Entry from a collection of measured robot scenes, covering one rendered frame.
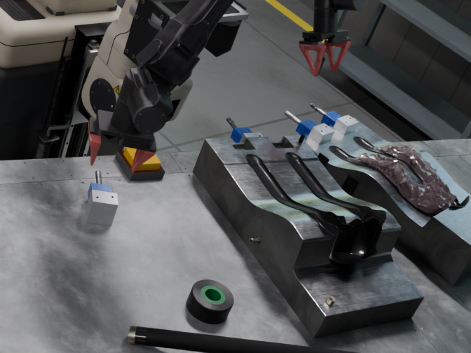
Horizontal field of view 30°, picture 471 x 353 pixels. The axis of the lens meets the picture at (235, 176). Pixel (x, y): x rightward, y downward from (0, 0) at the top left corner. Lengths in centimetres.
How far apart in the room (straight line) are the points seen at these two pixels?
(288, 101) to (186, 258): 252
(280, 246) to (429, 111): 271
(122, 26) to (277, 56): 241
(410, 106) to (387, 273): 255
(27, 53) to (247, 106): 183
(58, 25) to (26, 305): 100
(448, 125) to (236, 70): 104
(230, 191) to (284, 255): 21
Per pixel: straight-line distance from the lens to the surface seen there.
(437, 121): 428
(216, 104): 390
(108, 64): 220
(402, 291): 178
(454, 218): 199
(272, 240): 172
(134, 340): 148
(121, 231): 171
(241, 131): 207
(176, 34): 151
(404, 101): 432
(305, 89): 433
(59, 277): 157
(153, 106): 147
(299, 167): 195
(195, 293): 158
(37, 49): 232
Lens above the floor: 186
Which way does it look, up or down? 32 degrees down
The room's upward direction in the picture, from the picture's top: 23 degrees clockwise
